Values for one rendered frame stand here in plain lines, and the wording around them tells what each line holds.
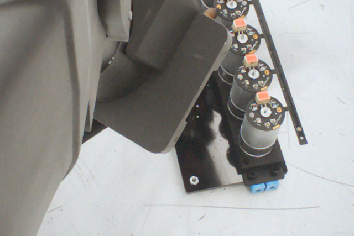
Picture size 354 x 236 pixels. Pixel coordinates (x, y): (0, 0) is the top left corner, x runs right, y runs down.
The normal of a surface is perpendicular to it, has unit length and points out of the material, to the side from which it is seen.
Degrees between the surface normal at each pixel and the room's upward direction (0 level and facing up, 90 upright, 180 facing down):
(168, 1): 90
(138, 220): 0
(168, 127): 27
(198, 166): 0
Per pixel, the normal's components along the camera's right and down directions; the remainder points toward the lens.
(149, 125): -0.21, -0.08
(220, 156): 0.05, -0.47
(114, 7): -0.04, 0.90
